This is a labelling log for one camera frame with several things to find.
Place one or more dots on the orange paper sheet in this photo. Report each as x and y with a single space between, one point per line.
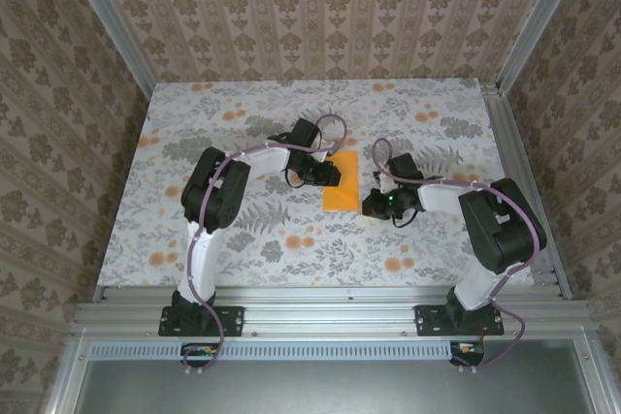
347 196

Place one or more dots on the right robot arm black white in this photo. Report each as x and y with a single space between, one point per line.
500 230

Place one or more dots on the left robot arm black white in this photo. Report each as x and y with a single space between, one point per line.
213 191

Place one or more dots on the floral printed table cover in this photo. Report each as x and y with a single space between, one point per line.
388 108

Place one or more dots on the black connector board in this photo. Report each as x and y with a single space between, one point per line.
199 357
468 355

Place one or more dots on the grey metal panel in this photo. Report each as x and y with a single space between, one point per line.
339 390

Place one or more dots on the aluminium frame rail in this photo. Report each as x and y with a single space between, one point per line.
330 312

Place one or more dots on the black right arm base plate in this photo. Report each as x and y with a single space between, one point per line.
427 322

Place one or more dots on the aluminium side rail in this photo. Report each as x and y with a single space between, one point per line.
512 142

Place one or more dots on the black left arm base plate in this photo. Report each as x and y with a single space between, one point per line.
233 322

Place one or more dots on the aluminium frame post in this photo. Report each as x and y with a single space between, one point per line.
116 31
536 21

